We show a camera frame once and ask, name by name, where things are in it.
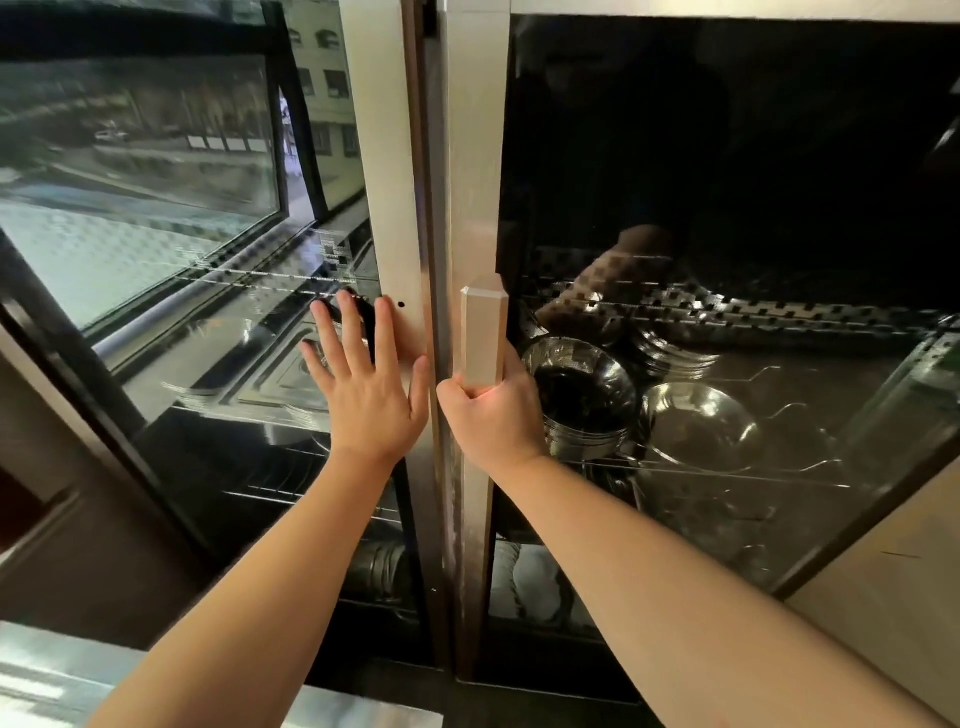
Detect person's right hand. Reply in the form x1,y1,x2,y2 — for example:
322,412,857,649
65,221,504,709
436,346,551,478

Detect person's left forearm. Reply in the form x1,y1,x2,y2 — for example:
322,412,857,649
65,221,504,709
88,444,400,728

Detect stack of steel dishes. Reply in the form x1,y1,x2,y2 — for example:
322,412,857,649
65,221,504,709
346,538,421,605
491,540,597,627

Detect steel glass door with handle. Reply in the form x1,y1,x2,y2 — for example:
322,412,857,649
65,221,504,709
438,0,960,687

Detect wide steel bowl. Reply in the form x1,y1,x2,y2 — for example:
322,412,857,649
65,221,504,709
637,381,760,474

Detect perforated steel shelf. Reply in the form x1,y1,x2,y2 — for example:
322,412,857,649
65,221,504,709
525,279,960,340

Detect person's right forearm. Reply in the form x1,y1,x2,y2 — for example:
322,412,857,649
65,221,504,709
468,450,948,728

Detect stack of deep steel bowls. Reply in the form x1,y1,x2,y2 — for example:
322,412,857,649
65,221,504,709
522,336,640,455

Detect stack of shallow steel bowls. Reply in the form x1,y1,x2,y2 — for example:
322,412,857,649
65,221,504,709
628,322,723,380

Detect steel wire rack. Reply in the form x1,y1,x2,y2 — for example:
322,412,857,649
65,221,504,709
585,360,852,526

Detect compartment steel tray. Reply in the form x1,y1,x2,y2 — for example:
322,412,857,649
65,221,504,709
123,296,376,440

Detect steel counter top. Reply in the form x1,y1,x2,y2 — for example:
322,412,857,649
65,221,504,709
0,620,410,728

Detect steel glass cabinet door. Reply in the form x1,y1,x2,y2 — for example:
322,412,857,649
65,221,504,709
0,0,451,670

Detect person's left hand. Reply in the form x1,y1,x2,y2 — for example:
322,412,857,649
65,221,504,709
300,290,432,460

